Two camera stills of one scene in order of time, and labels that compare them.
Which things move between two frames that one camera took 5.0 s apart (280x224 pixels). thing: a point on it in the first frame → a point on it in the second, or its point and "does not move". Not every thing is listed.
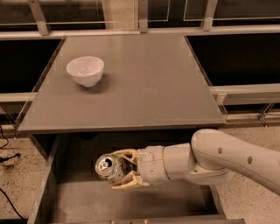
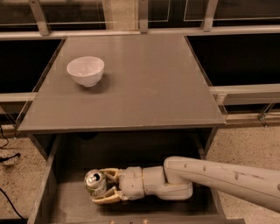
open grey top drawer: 71,191 does not move
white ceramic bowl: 87,70 does not move
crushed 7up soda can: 109,167 → 95,182
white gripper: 150,165 → 131,183
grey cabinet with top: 103,94 does not move
